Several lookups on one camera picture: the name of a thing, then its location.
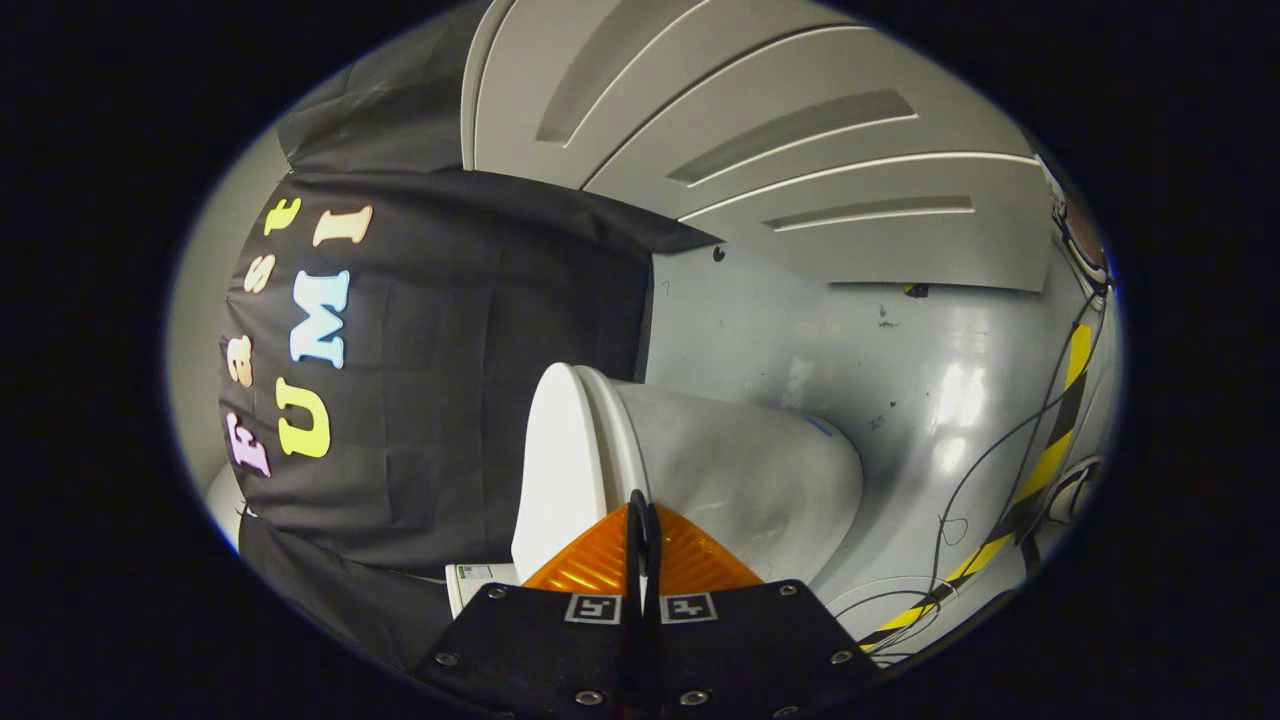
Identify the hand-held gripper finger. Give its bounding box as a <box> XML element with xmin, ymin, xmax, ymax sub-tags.
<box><xmin>645</xmin><ymin>503</ymin><xmax>883</xmax><ymax>720</ymax></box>
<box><xmin>412</xmin><ymin>490</ymin><xmax>646</xmax><ymax>720</ymax></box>

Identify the white toilet lid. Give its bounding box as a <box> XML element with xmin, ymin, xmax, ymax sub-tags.
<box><xmin>511</xmin><ymin>362</ymin><xmax>607</xmax><ymax>583</ymax></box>

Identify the white toilet seat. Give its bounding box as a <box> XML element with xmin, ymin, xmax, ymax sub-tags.
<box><xmin>572</xmin><ymin>365</ymin><xmax>653</xmax><ymax>523</ymax></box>

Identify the white toilet bowl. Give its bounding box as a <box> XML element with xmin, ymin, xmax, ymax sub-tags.
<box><xmin>600</xmin><ymin>375</ymin><xmax>865</xmax><ymax>591</ymax></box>

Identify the black backdrop cloth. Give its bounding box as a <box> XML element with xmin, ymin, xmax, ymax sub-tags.
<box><xmin>218</xmin><ymin>5</ymin><xmax>723</xmax><ymax>673</ymax></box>

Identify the white panelled door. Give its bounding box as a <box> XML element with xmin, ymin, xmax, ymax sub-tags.
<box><xmin>461</xmin><ymin>0</ymin><xmax>1063</xmax><ymax>294</ymax></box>

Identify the yellow black hazard tape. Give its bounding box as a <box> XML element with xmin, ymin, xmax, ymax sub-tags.
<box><xmin>858</xmin><ymin>323</ymin><xmax>1094</xmax><ymax>651</ymax></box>

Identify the brown round object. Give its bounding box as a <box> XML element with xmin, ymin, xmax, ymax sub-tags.
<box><xmin>1040</xmin><ymin>155</ymin><xmax>1114</xmax><ymax>299</ymax></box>

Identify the black cable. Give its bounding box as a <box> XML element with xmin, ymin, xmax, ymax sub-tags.
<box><xmin>835</xmin><ymin>290</ymin><xmax>1111</xmax><ymax>663</ymax></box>

